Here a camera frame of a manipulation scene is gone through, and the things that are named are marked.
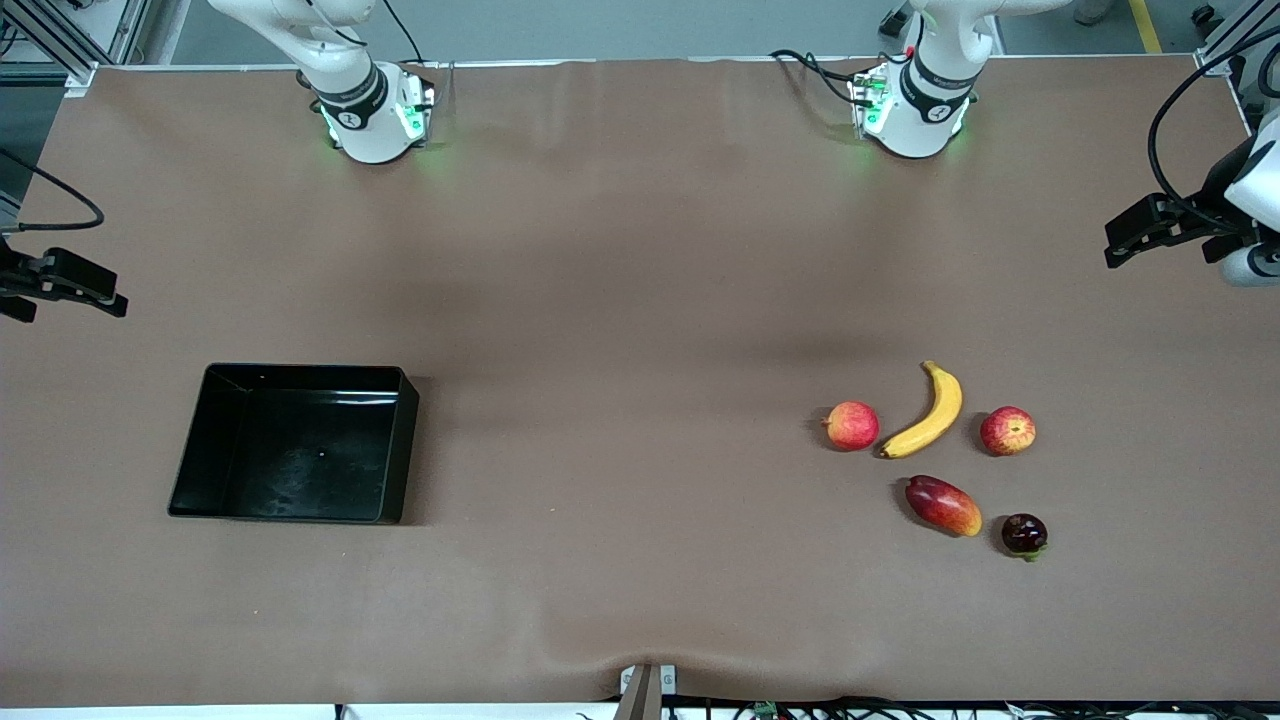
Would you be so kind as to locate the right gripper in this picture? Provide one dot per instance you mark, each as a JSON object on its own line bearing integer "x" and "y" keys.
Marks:
{"x": 12, "y": 275}

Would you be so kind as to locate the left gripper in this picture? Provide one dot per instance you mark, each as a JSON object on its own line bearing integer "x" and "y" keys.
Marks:
{"x": 1211, "y": 194}

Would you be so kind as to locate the red yellow apple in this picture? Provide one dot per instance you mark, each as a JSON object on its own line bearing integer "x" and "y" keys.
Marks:
{"x": 1008, "y": 431}

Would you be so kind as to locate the black plastic box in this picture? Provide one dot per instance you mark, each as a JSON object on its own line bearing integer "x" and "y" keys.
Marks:
{"x": 290, "y": 450}

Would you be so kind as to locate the yellow banana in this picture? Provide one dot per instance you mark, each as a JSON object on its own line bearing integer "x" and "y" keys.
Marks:
{"x": 940, "y": 410}

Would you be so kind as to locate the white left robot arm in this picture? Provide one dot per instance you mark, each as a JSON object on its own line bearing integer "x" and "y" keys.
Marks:
{"x": 925, "y": 100}

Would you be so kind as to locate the red apple near tray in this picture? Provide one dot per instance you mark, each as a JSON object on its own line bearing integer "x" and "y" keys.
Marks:
{"x": 852, "y": 426}

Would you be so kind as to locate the dark purple mangosteen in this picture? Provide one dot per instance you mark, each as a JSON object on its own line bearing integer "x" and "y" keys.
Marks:
{"x": 1024, "y": 534}

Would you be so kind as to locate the red yellow mango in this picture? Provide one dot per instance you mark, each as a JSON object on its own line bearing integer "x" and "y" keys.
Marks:
{"x": 943, "y": 505}

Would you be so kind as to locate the black floor connector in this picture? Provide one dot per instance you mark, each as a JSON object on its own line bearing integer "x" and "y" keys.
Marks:
{"x": 895, "y": 20}

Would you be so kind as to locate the brown table cover sheet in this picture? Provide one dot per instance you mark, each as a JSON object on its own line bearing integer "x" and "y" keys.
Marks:
{"x": 640, "y": 200}

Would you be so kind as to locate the aluminium frame profile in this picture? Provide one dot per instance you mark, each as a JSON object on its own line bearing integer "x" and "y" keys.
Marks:
{"x": 125, "y": 25}
{"x": 1235, "y": 30}

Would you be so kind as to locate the metal table edge bracket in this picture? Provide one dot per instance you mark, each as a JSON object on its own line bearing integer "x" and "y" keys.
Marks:
{"x": 647, "y": 690}

